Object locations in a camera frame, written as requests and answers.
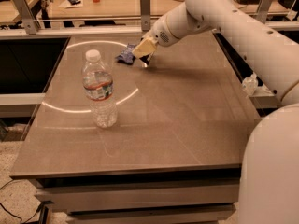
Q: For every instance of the clear plastic water bottle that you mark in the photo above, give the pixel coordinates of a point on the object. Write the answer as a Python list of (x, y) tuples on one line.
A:
[(97, 82)]

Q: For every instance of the black rxbar chocolate wrapper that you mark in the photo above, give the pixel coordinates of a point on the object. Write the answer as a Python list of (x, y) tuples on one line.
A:
[(146, 59)]

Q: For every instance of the metal bracket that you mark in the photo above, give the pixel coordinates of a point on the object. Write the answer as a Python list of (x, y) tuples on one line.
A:
[(29, 22), (145, 14), (262, 10)]

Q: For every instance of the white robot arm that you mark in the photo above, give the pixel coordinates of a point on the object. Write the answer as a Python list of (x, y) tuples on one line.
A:
[(269, 183)]

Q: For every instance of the blue rxbar blueberry wrapper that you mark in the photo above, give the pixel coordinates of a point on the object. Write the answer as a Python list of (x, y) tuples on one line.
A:
[(127, 56)]

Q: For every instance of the right metal bracket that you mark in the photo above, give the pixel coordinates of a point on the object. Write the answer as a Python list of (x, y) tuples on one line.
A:
[(262, 10)]

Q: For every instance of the left metal bracket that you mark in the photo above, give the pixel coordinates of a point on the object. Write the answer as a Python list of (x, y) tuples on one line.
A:
[(29, 22)]

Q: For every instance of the middle metal bracket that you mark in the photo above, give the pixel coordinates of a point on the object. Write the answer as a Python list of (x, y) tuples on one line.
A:
[(145, 14)]

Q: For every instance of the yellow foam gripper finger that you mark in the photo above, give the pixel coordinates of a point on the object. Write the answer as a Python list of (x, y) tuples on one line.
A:
[(147, 46)]

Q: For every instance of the small clear bottle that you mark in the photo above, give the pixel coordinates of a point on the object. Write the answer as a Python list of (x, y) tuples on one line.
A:
[(250, 84)]

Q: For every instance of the grey table drawer base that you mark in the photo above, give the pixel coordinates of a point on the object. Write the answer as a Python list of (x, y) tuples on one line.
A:
[(191, 197)]

